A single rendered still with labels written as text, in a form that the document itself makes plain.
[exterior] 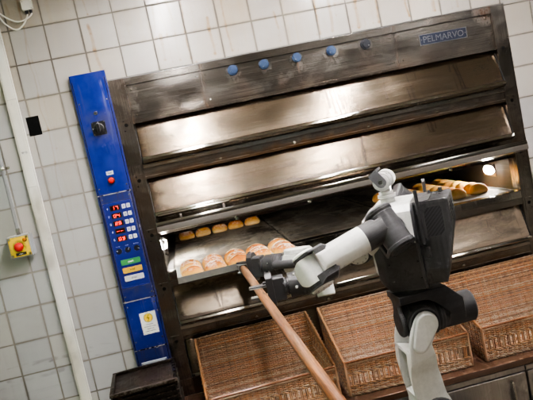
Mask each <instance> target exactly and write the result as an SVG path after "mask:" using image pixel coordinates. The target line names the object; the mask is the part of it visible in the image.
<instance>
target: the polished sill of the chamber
mask: <svg viewBox="0 0 533 400"><path fill-rule="evenodd" d="M518 198H522V194H521V190H510V191H506V192H502V193H499V194H492V195H489V196H485V197H482V198H475V199H472V200H469V201H464V202H459V203H455V204H454V209H455V213H461V212H464V211H467V210H474V209H477V208H481V207H485V206H491V205H494V204H498V203H502V202H507V201H511V200H515V199H518ZM353 228H355V227H353ZM353 228H349V229H344V230H340V231H336V232H333V233H326V234H323V235H319V236H315V237H310V238H306V239H302V240H296V241H293V242H290V243H291V244H293V245H295V246H298V247H300V246H306V245H309V246H311V247H312V248H313V247H315V246H316V245H318V244H320V243H321V244H327V243H328V242H331V241H333V240H334V239H336V238H338V237H340V236H342V235H343V234H344V233H347V232H348V231H350V230H352V229H353ZM168 276H169V280H170V281H172V280H176V279H178V277H177V271H176V269H174V270H170V271H168Z"/></svg>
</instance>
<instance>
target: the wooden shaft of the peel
mask: <svg viewBox="0 0 533 400"><path fill-rule="evenodd" d="M240 271H241V272H242V274H243V276H244V277H245V279H246V280H247V281H248V283H249V284H250V285H251V287H252V286H255V285H259V283H258V282H257V280H256V279H255V277H254V276H253V275H252V273H250V271H249V270H248V269H247V267H246V266H244V265H243V266H241V267H240ZM254 292H255V293H256V294H257V296H258V297H259V299H260V301H261V302H262V304H263V305H264V306H265V307H266V309H267V311H268V312H269V314H270V315H271V316H272V318H273V319H274V321H275V322H276V324H277V325H278V327H279V328H280V330H281V331H282V333H283V334H284V336H285V337H286V339H287V340H288V341H289V343H290V344H291V346H292V347H293V349H294V351H295V352H296V353H297V355H298V356H299V358H300V359H301V361H302V362H303V364H304V365H305V366H306V368H307V369H308V371H309V373H310V374H311V376H312V377H313V378H314V379H315V381H316V383H317V384H318V386H319V387H320V389H321V390H322V391H323V393H324V395H325V396H326V398H327V399H328V400H346V399H345V397H344V396H343V395H342V393H341V392H340V391H339V389H338V388H337V386H336V385H335V384H334V383H333V381H332V380H331V379H330V378H329V376H328V375H327V373H326V372H325V371H324V369H323V368H322V367H321V366H320V364H319V363H318V362H317V360H316V359H315V357H314V356H313V354H312V353H311V352H310V351H309V350H308V348H307V347H306V346H305V344H304V343H303V341H302V340H301V338H300V337H299V336H298V335H297V334H296V332H295V331H294V330H293V328H292V327H291V325H290V324H289V322H288V321H287V320H286V319H285V318H284V316H283V315H282V313H281V312H280V311H279V309H278V308H277V306H276V305H275V304H274V303H273V302H272V301H271V299H270V298H269V296H268V295H267V293H266V292H265V291H264V289H263V288H260V289H256V290H254Z"/></svg>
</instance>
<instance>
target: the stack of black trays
mask: <svg viewBox="0 0 533 400"><path fill-rule="evenodd" d="M109 399H111V400H185V396H184V394H183V387H181V384H180V378H179V376H178V368H177V367H176V362H175V361H174V357H173V358H170V359H166V360H161V361H158V362H154V363H150V364H146V365H143V366H139V367H134V368H131V369H128V370H125V371H119V372H116V373H113V377H112V382H111V387H110V393H109Z"/></svg>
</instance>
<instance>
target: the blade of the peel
mask: <svg viewBox="0 0 533 400"><path fill-rule="evenodd" d="M222 258H223V260H224V256H222ZM224 261H225V260H224ZM200 263H201V266H202V261H201V262H200ZM225 263H226V262H225ZM202 268H203V266H202ZM203 270H204V271H203V272H198V273H195V274H192V275H186V276H183V277H182V276H181V274H180V267H177V268H176V271H177V277H178V284H181V283H187V282H190V281H194V280H197V279H203V278H207V277H210V276H214V275H219V274H223V273H226V272H230V271H235V270H238V268H237V265H236V264H232V265H227V266H224V267H219V268H215V269H212V270H208V271H205V269H204V268H203Z"/></svg>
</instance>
